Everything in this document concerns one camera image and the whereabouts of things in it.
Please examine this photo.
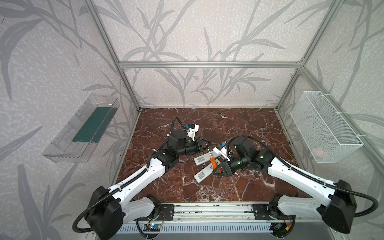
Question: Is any orange handled screwdriver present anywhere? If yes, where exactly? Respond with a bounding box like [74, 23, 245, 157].
[206, 144, 218, 170]

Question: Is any white remote with coloured buttons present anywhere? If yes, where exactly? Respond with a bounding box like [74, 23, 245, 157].
[194, 164, 214, 183]

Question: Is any plain white remote control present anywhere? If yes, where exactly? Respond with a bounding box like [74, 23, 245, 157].
[194, 151, 220, 166]

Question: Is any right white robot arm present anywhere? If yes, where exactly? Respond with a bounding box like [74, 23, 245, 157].
[213, 148, 357, 234]

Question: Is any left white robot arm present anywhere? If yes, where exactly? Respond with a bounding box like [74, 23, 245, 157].
[78, 138, 212, 240]

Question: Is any pink item in basket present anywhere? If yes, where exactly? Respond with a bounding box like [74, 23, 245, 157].
[311, 147, 326, 158]

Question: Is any green circuit board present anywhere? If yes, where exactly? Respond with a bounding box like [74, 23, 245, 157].
[143, 223, 162, 233]

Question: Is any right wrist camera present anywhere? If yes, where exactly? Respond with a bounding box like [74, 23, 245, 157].
[212, 136, 256, 163]

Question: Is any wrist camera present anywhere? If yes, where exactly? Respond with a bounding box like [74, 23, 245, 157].
[168, 124, 199, 150]
[212, 136, 256, 163]

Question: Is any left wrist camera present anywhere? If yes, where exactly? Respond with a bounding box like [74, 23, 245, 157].
[168, 124, 199, 150]

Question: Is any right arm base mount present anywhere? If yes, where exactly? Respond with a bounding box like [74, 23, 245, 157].
[251, 204, 280, 220]

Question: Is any aluminium front rail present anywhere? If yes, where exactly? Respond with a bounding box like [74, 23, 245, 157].
[86, 201, 316, 224]

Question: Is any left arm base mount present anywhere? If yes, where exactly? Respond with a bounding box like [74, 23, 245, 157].
[139, 204, 175, 221]

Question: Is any white wire mesh basket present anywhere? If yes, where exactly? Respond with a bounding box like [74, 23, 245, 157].
[290, 91, 364, 164]

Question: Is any aluminium cage frame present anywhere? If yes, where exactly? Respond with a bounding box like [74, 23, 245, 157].
[80, 1, 384, 170]

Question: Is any clear plastic wall tray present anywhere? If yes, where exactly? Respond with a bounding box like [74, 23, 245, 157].
[43, 94, 120, 163]

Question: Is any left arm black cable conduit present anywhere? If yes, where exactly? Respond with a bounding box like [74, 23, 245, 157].
[71, 149, 157, 233]

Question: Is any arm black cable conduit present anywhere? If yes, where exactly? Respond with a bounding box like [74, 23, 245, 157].
[224, 135, 379, 218]
[71, 149, 157, 233]

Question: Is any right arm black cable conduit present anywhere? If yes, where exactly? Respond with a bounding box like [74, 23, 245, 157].
[224, 135, 379, 218]

